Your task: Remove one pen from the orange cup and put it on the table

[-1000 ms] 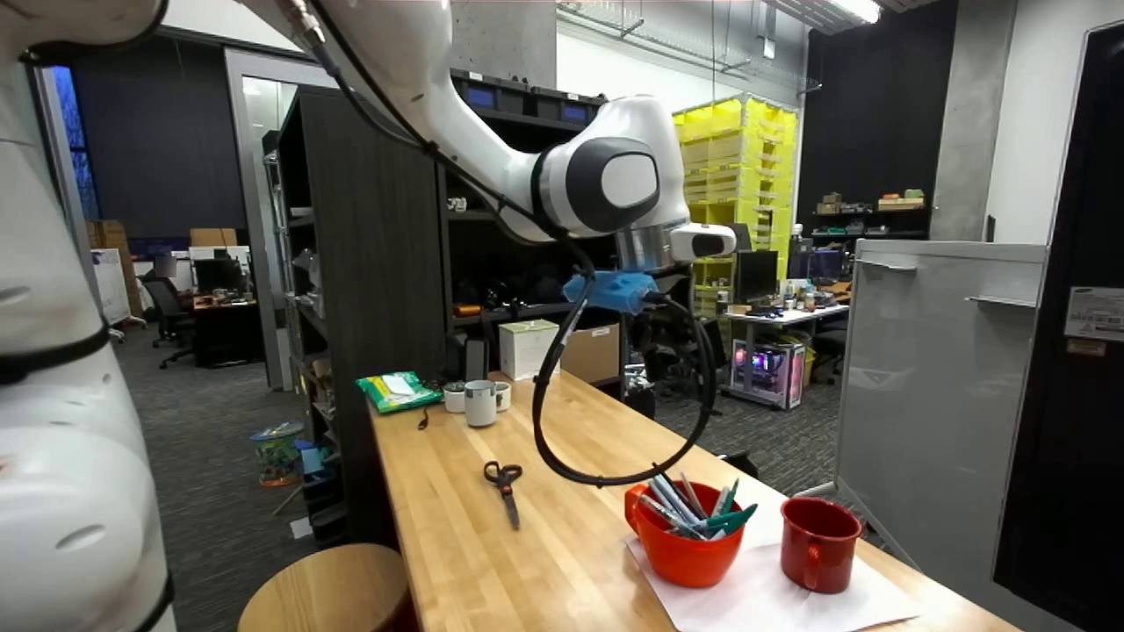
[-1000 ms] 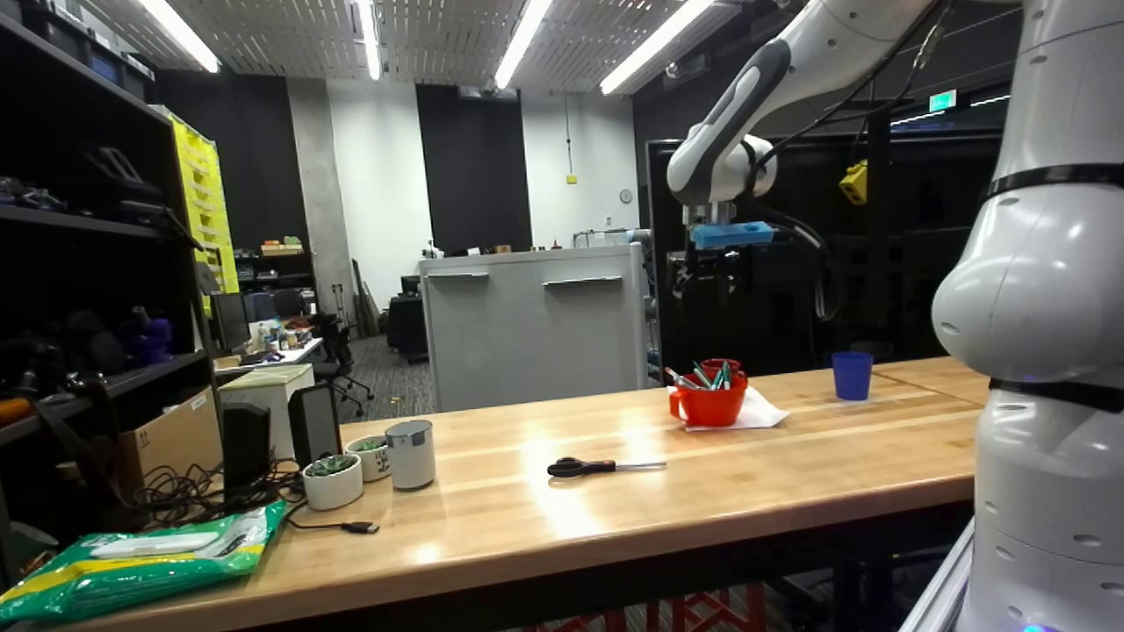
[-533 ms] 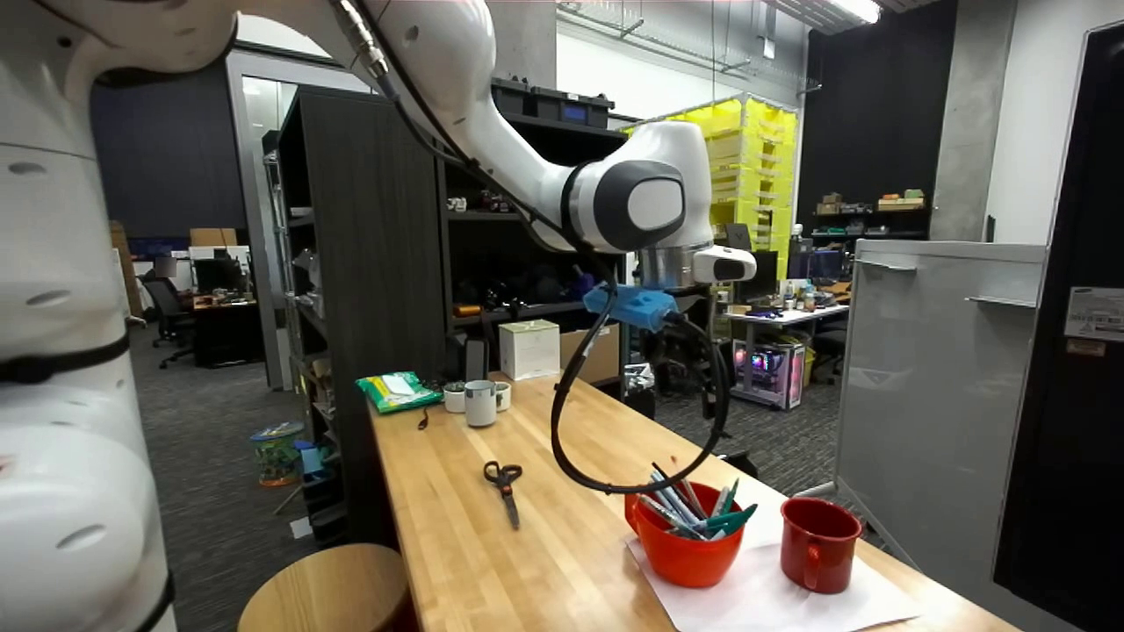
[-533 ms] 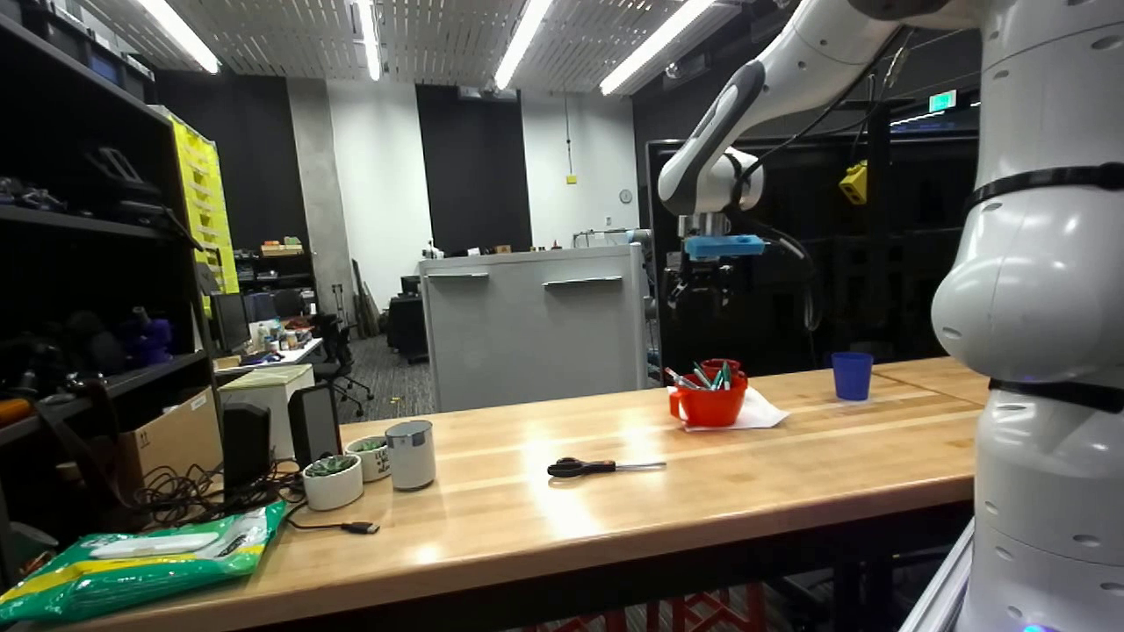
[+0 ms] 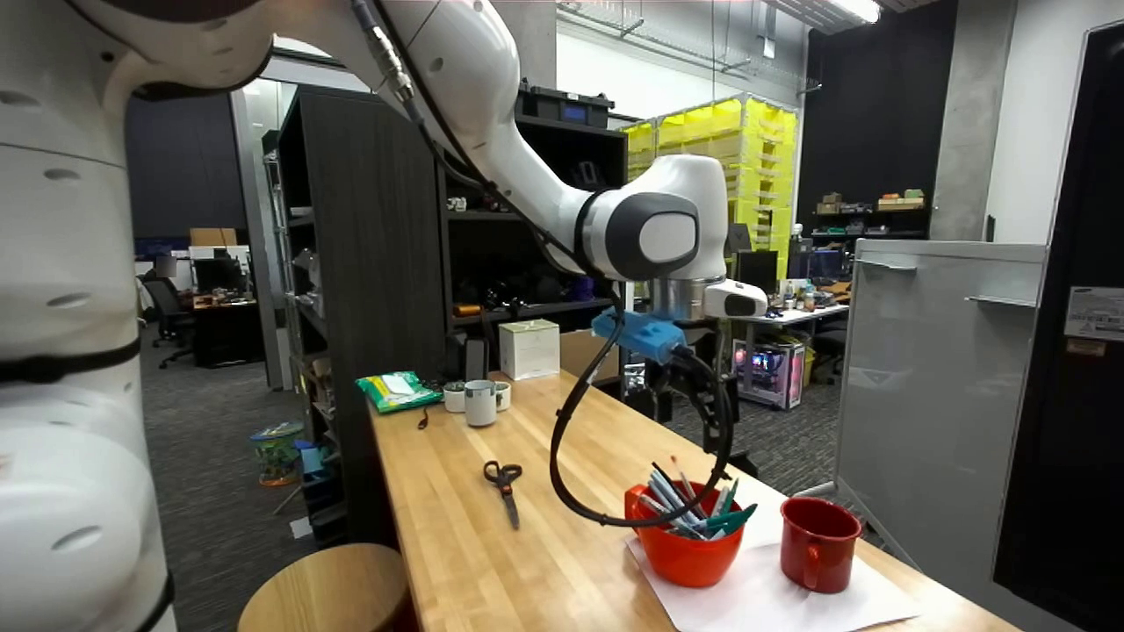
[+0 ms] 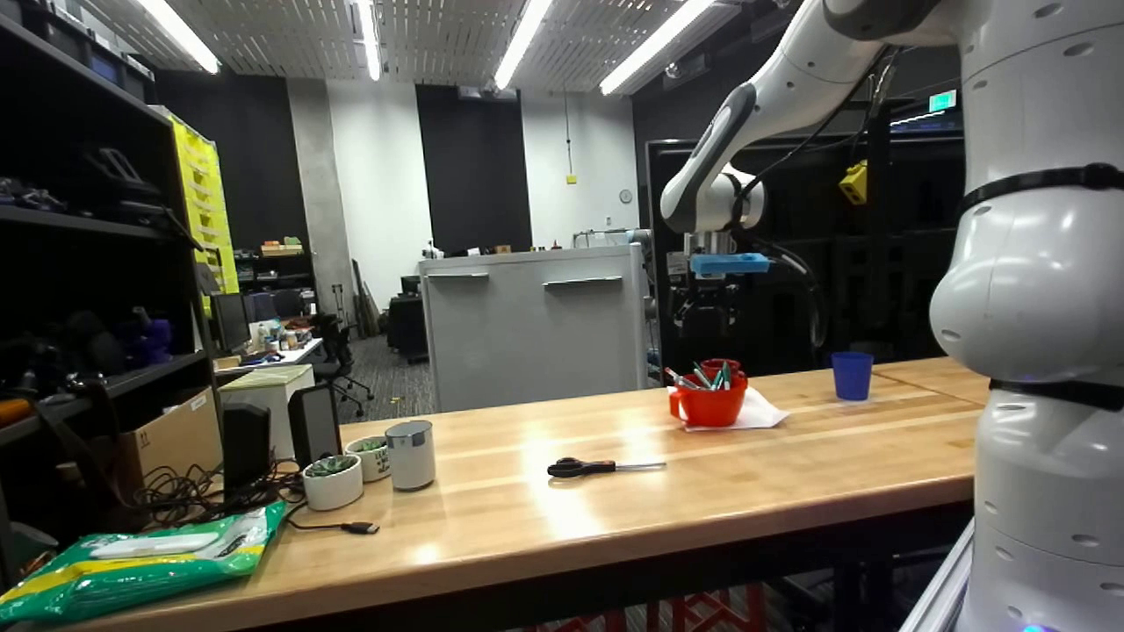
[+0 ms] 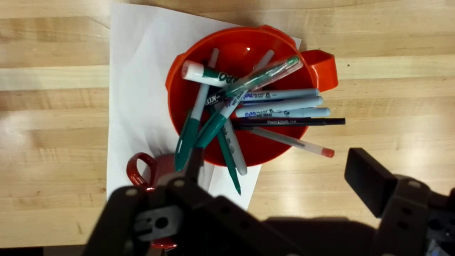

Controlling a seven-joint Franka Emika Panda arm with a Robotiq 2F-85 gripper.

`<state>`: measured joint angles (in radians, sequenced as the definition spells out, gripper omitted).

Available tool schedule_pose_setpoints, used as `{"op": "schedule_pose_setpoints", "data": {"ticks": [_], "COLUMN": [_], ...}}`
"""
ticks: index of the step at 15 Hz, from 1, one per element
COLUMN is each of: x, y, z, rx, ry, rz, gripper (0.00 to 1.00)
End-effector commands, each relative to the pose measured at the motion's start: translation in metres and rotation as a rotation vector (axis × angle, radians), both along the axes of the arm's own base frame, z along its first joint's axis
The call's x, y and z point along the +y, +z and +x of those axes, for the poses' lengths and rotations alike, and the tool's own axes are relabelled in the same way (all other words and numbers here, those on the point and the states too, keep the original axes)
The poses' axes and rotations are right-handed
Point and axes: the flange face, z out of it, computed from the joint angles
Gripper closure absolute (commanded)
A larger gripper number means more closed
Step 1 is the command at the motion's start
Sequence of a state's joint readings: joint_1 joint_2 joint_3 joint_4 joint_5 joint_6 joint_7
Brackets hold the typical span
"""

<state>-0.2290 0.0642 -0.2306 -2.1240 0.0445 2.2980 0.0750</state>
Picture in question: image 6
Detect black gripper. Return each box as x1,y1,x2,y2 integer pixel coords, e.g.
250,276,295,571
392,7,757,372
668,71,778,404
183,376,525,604
680,273,766,349

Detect large orange plastic cup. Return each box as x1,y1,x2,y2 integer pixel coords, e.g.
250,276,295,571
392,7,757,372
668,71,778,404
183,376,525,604
668,354,752,427

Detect cardboard box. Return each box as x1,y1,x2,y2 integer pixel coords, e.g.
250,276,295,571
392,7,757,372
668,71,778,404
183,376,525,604
117,385,228,495

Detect black marker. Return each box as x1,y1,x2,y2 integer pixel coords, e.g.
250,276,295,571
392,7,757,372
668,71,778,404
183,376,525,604
545,454,670,482

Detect white mug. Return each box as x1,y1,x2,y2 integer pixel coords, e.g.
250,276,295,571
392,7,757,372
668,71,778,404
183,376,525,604
383,418,438,495

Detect black shelf unit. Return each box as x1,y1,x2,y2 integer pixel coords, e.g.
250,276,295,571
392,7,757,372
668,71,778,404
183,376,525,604
0,10,223,591

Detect light grey cabinet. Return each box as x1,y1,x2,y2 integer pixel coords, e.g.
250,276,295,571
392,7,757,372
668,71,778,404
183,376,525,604
418,243,650,413

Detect yellow poster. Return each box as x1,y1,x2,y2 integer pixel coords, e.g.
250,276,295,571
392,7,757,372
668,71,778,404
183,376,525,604
169,112,241,298

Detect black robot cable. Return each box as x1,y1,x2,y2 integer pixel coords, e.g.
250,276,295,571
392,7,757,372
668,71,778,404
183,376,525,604
749,243,829,354

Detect tangled black cables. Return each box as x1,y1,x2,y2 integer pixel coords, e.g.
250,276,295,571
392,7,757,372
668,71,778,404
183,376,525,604
138,460,240,521

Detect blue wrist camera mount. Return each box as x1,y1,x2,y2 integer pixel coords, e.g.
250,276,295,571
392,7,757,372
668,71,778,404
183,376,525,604
689,248,778,282

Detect white pot with plant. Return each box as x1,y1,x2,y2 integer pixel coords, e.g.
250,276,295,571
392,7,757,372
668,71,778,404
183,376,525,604
300,450,370,512
344,432,396,486

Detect black cable with plug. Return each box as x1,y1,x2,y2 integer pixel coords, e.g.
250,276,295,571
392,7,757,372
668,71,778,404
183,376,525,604
285,502,383,537

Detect blue plastic cup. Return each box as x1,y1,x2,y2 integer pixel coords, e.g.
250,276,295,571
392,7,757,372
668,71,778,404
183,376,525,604
829,349,879,404

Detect black metal rack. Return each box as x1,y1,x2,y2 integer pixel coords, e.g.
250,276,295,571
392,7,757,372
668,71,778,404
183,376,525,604
646,127,977,380

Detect white side table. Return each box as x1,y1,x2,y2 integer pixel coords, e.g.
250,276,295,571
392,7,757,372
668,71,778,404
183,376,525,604
218,363,320,462

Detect black office chair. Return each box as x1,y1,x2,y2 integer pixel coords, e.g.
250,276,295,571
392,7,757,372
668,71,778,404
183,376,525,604
310,312,381,418

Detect white paper sheet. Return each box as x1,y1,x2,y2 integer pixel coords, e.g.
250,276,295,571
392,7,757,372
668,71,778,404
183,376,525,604
680,381,792,436

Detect ceiling light strip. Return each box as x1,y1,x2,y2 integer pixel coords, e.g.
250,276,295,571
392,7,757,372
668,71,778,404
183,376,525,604
347,0,388,84
491,0,555,93
138,0,225,76
598,0,716,97

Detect green plastic package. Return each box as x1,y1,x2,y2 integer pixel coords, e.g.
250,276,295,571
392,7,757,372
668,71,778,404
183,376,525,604
0,498,300,626

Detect yellow hanging tag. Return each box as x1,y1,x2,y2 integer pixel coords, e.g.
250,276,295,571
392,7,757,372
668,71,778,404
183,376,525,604
835,157,876,206

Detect black desktop speaker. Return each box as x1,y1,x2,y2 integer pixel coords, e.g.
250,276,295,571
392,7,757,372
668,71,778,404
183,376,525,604
289,380,347,469
223,400,279,508

